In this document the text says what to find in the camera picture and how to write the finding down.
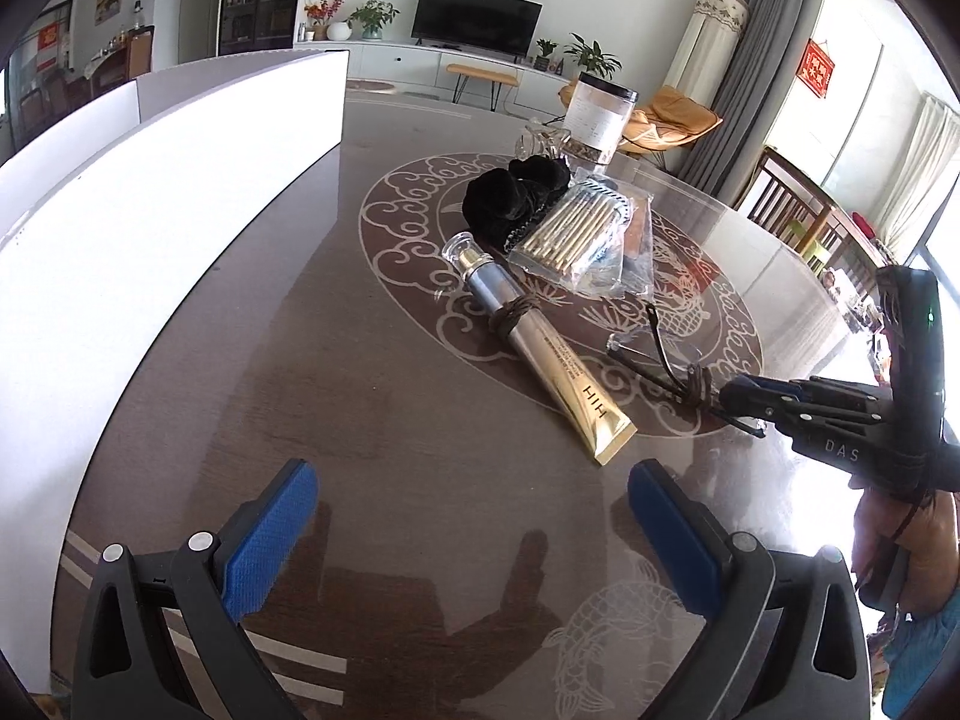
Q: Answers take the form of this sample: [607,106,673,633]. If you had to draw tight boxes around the brown patterned desktop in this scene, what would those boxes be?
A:
[49,90,960,720]

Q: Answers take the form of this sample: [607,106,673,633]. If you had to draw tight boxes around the white sheer curtain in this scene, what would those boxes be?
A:
[874,94,960,265]

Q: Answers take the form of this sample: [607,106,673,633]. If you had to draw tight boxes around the red flower arrangement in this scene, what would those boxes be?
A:
[304,0,346,41]

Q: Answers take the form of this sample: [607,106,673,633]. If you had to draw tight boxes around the white television cabinet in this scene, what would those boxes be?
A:
[296,41,578,119]

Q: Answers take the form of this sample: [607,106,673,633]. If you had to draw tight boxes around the brown hair tie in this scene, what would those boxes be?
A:
[489,296,542,339]

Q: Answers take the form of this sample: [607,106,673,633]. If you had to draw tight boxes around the wooden bench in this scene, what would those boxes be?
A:
[446,64,521,110]

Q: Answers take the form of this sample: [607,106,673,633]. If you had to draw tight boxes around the clear jar with black lid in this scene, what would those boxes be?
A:
[562,73,640,166]

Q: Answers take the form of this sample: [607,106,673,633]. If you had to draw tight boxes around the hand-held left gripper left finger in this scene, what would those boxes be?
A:
[71,459,320,720]

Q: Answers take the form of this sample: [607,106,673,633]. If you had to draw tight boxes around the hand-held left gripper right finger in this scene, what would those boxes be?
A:
[628,459,875,720]

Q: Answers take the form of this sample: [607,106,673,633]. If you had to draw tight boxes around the clear bag of gold sticks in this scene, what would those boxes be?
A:
[506,174,632,295]

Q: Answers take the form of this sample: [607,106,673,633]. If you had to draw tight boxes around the person's blue clothing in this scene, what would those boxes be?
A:
[881,606,960,720]

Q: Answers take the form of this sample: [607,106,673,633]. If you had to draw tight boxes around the grey curtain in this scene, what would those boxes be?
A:
[679,0,811,203]

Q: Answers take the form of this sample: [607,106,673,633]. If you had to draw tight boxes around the broad leaf potted plant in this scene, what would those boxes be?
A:
[564,34,623,80]

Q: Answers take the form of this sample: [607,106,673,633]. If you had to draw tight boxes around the bushy green potted plant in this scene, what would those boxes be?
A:
[349,0,401,41]

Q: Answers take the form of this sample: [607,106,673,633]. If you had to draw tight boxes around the wooden slatted chair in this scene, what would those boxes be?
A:
[739,146,856,257]

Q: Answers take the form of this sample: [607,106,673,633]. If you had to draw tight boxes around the clear packet with orange card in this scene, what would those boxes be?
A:
[600,191,653,302]

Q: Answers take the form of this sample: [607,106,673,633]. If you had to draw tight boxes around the black fuzzy hair clip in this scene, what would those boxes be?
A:
[461,156,576,246]

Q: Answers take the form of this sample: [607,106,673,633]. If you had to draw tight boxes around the orange lounge chair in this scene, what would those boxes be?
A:
[559,85,725,160]

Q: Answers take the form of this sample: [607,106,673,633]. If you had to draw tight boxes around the clear rhinestone hair claw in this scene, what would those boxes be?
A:
[516,120,572,163]

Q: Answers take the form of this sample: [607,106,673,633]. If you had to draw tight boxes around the covered standing air conditioner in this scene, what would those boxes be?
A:
[664,0,751,102]

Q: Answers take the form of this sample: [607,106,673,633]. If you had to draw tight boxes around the gold cosmetic tube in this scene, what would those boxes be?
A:
[442,232,638,468]

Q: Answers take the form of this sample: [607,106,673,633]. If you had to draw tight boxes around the person's right hand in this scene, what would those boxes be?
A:
[855,491,960,612]

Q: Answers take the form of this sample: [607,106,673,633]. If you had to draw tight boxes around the red wall hanging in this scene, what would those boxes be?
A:
[800,37,836,99]

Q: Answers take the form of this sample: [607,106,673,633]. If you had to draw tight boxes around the black eyeglasses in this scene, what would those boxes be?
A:
[606,302,767,440]

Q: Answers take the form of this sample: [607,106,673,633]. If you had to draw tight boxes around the cluttered wooden side table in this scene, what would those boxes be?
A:
[817,210,901,338]

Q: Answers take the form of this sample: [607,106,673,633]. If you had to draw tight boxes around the black television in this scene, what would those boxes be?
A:
[411,0,543,58]

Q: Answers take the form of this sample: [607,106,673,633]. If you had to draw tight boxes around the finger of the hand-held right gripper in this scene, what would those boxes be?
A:
[737,400,893,430]
[720,373,895,407]

